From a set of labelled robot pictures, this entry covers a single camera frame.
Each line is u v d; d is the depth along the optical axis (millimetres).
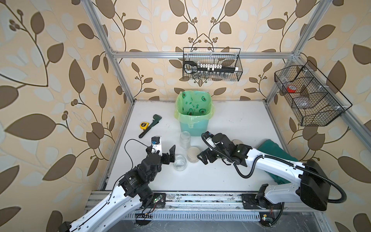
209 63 941
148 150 676
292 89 808
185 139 869
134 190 510
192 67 831
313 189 396
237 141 970
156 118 1081
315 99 722
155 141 619
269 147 906
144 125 1031
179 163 879
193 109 1042
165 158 652
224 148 607
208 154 692
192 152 912
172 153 669
